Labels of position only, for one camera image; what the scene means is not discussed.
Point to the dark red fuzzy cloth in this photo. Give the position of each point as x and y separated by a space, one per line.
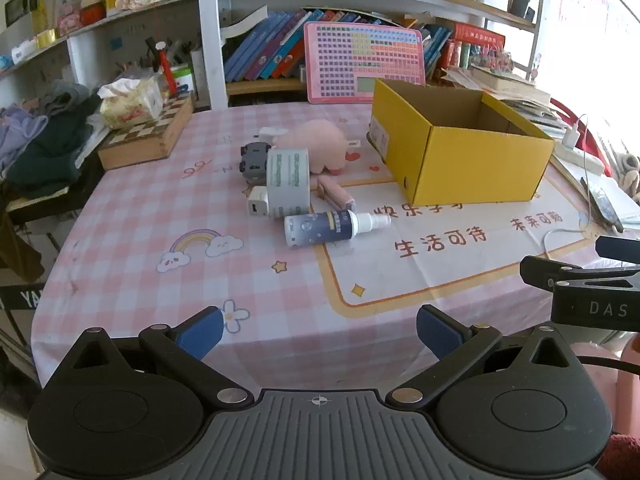
617 457

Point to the wooden chess box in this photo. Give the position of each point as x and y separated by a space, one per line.
145 145

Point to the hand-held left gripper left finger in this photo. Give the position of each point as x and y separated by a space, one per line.
200 334

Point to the beige plush toy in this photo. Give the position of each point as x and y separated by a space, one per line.
629 175

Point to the row of mixed slim books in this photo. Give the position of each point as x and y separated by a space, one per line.
435 45

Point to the black smartphone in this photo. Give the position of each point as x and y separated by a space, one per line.
604 205

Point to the red toy stick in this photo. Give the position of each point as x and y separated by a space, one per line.
167 70

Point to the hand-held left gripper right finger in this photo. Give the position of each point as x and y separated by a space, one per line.
436 334

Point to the pile of papers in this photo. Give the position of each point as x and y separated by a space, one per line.
520 105

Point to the thick pale book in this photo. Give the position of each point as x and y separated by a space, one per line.
510 85

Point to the colourful small ornaments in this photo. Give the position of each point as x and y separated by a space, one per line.
494 61

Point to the white rectangular block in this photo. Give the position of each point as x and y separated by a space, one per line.
272 133

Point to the dark green clothing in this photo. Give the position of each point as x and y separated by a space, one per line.
50 155

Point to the white power adapter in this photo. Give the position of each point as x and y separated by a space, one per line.
571 137

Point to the grey toy car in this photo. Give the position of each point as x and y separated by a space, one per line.
254 160

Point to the green and white box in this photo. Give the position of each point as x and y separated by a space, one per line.
184 79

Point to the black cup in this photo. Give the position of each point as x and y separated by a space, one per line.
520 6

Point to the yellow cardboard box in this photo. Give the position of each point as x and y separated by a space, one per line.
475 165

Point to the pink checked tablecloth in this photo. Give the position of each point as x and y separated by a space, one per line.
150 235

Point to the row of blue books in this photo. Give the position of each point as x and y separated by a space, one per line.
265 50

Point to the purple clothing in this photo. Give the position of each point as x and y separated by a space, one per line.
17 132

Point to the white charger plug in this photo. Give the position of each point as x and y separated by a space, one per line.
257 202

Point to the dark blue spray bottle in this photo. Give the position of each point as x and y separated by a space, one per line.
315 227

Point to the floral tissue pack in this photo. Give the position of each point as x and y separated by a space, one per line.
132 105

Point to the pink keyboard learning toy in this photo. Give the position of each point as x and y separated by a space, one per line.
365 60

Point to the grey clothing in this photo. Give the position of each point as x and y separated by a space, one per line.
62 95

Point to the white tape roll green print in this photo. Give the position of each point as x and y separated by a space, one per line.
287 180

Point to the wall poster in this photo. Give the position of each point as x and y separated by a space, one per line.
590 0

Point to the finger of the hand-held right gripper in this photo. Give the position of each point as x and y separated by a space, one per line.
550 272
620 249

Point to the pink plush pig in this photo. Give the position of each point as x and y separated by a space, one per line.
320 145

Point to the red thick book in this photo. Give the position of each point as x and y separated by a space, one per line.
477 37

